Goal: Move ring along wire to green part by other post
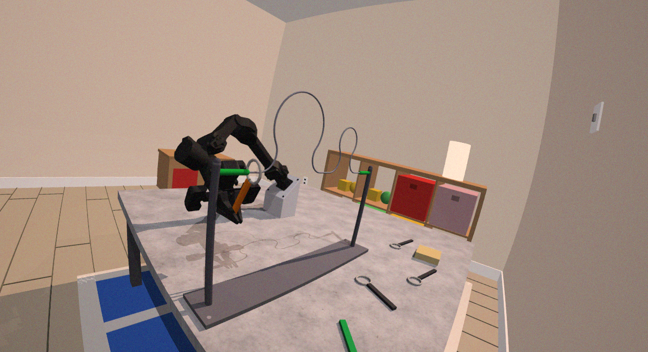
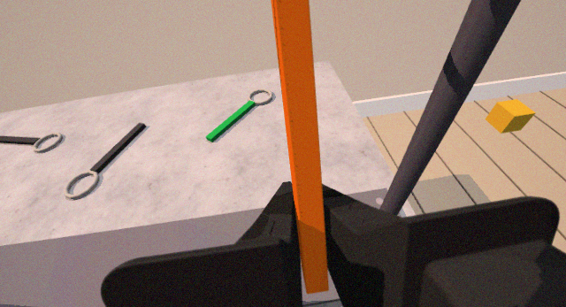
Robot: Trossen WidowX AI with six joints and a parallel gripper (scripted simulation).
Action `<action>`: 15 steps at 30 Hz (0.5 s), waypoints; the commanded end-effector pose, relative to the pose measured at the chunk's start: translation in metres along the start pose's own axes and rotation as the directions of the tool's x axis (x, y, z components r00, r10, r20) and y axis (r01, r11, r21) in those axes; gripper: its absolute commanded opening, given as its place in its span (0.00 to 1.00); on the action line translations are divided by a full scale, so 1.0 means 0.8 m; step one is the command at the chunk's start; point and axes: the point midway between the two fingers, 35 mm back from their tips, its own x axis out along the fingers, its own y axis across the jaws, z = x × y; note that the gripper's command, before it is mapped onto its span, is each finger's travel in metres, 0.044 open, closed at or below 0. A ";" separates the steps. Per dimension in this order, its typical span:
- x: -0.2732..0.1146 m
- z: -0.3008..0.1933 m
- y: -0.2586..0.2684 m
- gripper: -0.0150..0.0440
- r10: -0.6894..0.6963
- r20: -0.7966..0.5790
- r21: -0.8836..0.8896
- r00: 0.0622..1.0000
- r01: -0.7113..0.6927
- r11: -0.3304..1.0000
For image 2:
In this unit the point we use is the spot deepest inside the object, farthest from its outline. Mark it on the green handle with grey loop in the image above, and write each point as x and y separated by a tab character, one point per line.
214	134

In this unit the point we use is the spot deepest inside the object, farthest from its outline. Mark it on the orange handle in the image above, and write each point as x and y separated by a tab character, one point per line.
292	26

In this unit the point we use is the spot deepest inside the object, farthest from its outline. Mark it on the grey ring with dark handle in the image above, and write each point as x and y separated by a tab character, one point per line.
103	162
32	141

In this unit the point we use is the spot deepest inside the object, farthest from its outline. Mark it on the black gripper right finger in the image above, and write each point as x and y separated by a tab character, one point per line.
377	259

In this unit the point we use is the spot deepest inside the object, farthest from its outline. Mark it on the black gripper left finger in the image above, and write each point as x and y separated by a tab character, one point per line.
261	269

